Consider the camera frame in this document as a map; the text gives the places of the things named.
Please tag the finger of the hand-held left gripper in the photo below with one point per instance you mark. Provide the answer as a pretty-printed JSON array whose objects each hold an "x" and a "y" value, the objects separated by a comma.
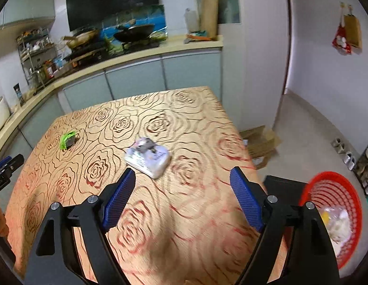
[
  {"x": 3, "y": 161},
  {"x": 14, "y": 163}
]

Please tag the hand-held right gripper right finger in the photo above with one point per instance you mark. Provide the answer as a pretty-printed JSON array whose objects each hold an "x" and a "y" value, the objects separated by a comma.
[{"x": 246, "y": 199}]

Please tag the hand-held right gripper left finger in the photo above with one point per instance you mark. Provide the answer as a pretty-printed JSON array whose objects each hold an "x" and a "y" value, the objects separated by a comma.
[{"x": 118, "y": 202}]

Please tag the white tissue packet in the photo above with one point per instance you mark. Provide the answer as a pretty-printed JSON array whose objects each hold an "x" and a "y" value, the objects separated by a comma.
[{"x": 151, "y": 160}]

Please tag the red plastic mesh basket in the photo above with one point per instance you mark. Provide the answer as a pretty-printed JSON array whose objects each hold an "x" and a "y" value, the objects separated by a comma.
[{"x": 329, "y": 190}]

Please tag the clear plastic bag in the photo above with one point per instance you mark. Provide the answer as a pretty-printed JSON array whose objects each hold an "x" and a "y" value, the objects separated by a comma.
[{"x": 339, "y": 213}]

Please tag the white rice cooker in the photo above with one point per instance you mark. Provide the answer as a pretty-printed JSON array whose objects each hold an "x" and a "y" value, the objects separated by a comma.
[{"x": 0, "y": 115}]

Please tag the brown cardboard box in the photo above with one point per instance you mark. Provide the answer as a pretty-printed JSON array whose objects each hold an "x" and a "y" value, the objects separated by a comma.
[{"x": 261, "y": 145}]

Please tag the bright green wrapper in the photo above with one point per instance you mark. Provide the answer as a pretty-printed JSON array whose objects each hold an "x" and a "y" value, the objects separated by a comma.
[{"x": 65, "y": 139}]

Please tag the rose patterned tablecloth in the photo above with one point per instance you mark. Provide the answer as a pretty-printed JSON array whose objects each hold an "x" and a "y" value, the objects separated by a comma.
[{"x": 187, "y": 213}]

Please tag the group of condiment bottles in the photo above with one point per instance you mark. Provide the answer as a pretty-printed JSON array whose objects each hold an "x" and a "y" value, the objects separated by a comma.
[{"x": 49, "y": 69}]

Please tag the beige shoe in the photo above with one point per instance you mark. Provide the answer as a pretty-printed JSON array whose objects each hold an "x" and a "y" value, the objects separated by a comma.
[
  {"x": 336, "y": 143},
  {"x": 340, "y": 149}
]

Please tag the white shoe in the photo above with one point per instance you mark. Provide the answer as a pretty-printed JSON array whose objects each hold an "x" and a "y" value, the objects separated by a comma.
[
  {"x": 352, "y": 164},
  {"x": 347, "y": 157}
]

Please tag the metal kitchen rack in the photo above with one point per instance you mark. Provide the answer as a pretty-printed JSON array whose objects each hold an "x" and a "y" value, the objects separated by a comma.
[{"x": 32, "y": 53}]

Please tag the dark shoe rack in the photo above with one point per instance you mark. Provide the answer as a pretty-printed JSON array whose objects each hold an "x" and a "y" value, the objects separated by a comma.
[{"x": 363, "y": 166}]

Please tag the kitchen counter with grey cabinets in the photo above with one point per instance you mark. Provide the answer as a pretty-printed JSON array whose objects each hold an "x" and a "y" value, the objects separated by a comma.
[{"x": 133, "y": 80}]

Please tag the black gas stove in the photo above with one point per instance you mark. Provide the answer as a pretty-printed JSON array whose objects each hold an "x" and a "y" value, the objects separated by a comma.
[{"x": 92, "y": 54}]

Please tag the brass frying pan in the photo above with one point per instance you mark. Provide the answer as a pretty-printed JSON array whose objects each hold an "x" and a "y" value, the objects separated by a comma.
[{"x": 81, "y": 38}]

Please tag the orange kitchen utensil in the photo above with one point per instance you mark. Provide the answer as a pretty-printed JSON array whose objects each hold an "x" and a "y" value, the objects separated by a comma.
[{"x": 198, "y": 37}]

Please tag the black wok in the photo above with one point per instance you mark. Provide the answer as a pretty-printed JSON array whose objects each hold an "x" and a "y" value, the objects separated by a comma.
[{"x": 133, "y": 32}]

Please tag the red floral hanging cloth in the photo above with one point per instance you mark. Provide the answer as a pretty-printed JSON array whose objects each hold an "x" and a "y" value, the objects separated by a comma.
[{"x": 341, "y": 43}]

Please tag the translucent plastic jug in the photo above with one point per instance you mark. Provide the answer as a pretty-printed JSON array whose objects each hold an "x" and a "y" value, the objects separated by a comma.
[{"x": 191, "y": 20}]

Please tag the blue backsplash picture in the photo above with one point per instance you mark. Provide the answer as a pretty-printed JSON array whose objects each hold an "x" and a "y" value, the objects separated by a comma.
[{"x": 154, "y": 17}]

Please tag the black range hood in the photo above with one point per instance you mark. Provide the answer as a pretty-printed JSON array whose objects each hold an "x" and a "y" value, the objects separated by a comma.
[{"x": 112, "y": 3}]

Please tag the wooden cutting board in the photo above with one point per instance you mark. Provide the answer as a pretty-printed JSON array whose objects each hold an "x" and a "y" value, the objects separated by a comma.
[{"x": 209, "y": 12}]

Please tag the brown paper bag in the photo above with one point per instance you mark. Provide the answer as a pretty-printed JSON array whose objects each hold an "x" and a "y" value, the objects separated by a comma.
[{"x": 353, "y": 31}]

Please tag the frosted glass window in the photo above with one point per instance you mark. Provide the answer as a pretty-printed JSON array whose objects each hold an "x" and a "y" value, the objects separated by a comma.
[{"x": 228, "y": 0}]

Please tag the grey wall cabinet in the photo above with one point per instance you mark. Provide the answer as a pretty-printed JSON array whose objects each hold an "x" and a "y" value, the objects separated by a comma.
[{"x": 26, "y": 0}]

